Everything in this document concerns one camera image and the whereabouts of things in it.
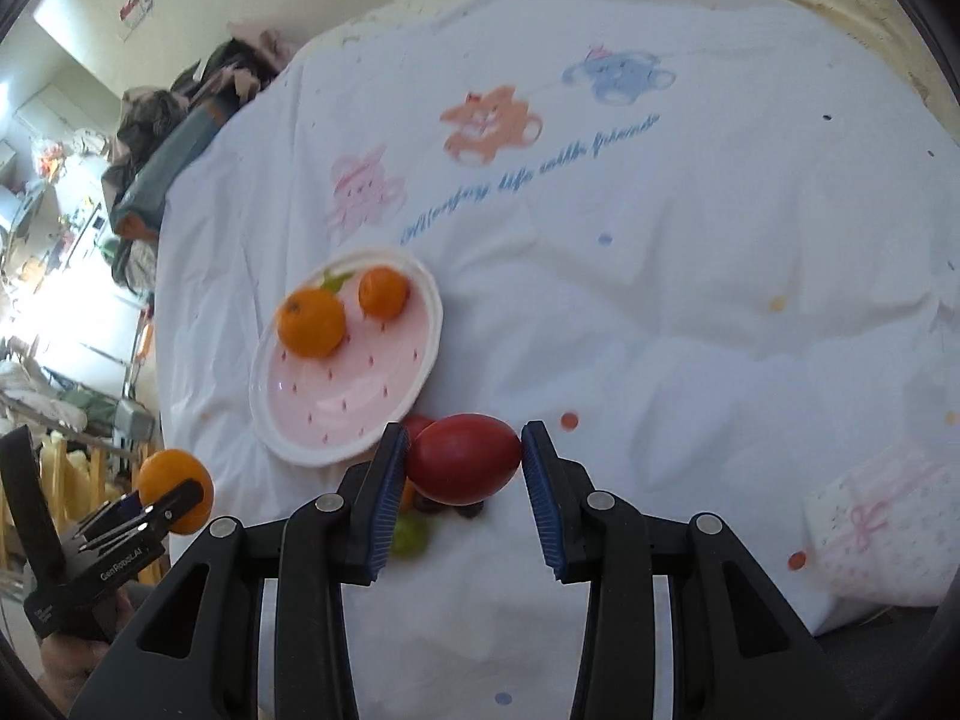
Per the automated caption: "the white cartoon bear bedsheet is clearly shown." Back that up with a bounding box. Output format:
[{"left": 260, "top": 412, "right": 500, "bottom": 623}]
[{"left": 152, "top": 0, "right": 960, "bottom": 720}]

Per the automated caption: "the dark purple grape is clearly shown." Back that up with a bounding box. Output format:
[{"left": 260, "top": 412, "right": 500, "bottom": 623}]
[
  {"left": 413, "top": 493, "right": 448, "bottom": 515},
  {"left": 455, "top": 500, "right": 485, "bottom": 520}
]

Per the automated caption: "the small orange kumquat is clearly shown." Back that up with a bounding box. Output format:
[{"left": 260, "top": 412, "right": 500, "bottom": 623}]
[
  {"left": 358, "top": 266, "right": 410, "bottom": 322},
  {"left": 398, "top": 479, "right": 416, "bottom": 514}
]

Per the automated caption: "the red cherry tomato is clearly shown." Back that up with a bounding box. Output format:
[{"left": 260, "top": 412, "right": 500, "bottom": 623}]
[
  {"left": 407, "top": 413, "right": 523, "bottom": 507},
  {"left": 402, "top": 413, "right": 433, "bottom": 442}
]

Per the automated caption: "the large orange mandarin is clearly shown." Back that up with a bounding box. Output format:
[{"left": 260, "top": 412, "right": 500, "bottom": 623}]
[{"left": 275, "top": 288, "right": 347, "bottom": 359}]

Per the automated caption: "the pile of dark clothes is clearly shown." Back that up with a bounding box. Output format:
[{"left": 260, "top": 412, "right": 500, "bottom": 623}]
[{"left": 101, "top": 23, "right": 298, "bottom": 205}]

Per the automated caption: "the wooden chair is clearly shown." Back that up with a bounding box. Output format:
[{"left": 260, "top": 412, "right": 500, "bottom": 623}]
[{"left": 2, "top": 426, "right": 132, "bottom": 596}]

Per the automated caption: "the pink strawberry plate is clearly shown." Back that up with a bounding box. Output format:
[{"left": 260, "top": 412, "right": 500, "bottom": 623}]
[{"left": 249, "top": 247, "right": 443, "bottom": 468}]

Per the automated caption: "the person's left hand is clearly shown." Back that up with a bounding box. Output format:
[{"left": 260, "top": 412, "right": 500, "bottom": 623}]
[{"left": 37, "top": 632, "right": 110, "bottom": 715}]

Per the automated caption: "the green grape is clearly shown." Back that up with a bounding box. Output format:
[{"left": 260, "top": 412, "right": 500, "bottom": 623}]
[{"left": 391, "top": 512, "right": 431, "bottom": 559}]

